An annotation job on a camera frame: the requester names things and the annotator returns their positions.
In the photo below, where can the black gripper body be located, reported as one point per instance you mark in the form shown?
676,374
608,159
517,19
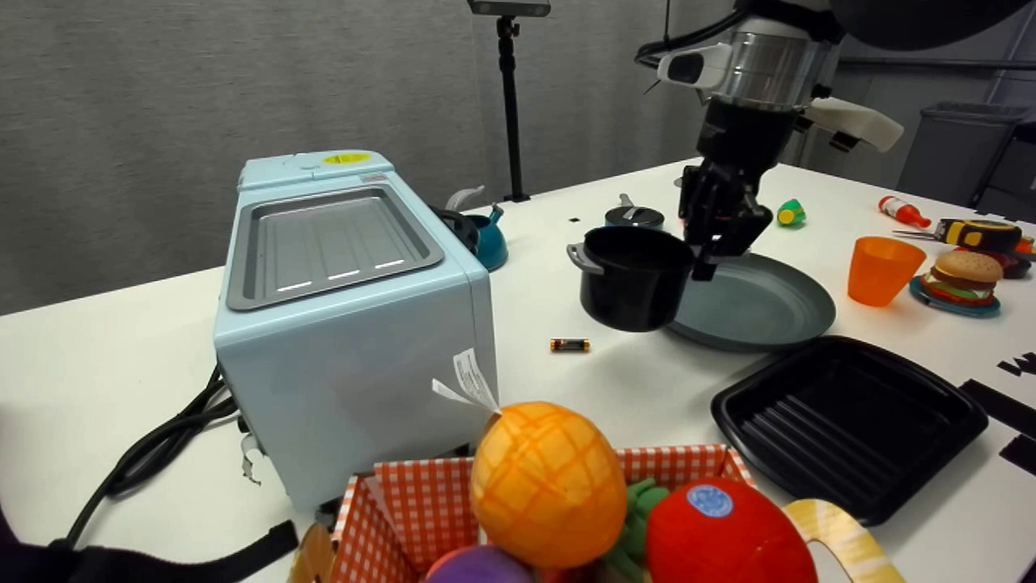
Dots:
747,141

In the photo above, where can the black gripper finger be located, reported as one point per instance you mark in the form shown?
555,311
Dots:
749,227
704,244

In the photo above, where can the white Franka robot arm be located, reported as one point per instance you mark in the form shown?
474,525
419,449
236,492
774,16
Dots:
773,65

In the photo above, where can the grey round plate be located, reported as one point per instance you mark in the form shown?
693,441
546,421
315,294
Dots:
766,310

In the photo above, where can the teal small plate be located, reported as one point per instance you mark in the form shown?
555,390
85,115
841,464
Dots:
957,311

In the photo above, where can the green and yellow toy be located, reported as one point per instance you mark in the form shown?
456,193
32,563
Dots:
792,215

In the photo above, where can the orange plastic cup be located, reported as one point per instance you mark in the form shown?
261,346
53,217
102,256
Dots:
885,275

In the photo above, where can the red and white toy bottle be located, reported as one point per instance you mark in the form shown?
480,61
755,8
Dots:
903,210

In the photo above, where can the small brown item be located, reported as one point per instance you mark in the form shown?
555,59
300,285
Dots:
571,346

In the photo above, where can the teal toy kettle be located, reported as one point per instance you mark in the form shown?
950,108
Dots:
488,244

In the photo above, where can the grey cabinet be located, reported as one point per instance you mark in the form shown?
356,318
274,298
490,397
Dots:
960,164

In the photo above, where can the toy burger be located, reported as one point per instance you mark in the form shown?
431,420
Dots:
963,275

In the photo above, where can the black ribbed grill tray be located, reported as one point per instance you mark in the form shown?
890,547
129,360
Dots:
851,425

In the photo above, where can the green plush leaf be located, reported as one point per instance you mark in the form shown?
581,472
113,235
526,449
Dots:
639,519

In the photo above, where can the orange plush pineapple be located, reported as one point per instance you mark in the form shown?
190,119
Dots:
546,487

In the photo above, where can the red plush fruit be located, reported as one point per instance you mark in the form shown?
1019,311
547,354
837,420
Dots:
729,538

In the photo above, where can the light blue toaster oven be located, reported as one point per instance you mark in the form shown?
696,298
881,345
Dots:
343,366

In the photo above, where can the purple plush fruit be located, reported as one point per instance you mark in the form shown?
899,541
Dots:
474,569

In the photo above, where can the red checkered cardboard box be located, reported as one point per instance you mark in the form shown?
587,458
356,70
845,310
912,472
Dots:
400,505

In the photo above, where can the black bag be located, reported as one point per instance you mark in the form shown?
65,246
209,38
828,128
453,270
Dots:
107,563

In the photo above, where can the black camera tripod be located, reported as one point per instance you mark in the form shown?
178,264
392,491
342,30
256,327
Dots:
507,108

